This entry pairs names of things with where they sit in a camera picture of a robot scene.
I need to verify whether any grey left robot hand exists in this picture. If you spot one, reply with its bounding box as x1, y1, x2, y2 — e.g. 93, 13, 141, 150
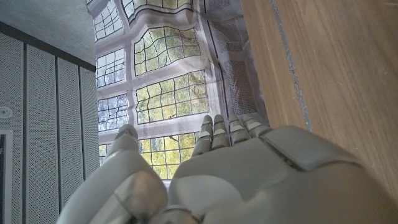
55, 114, 398, 224

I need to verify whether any printed window backdrop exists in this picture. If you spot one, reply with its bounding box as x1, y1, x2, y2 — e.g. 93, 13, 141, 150
85, 0, 271, 181

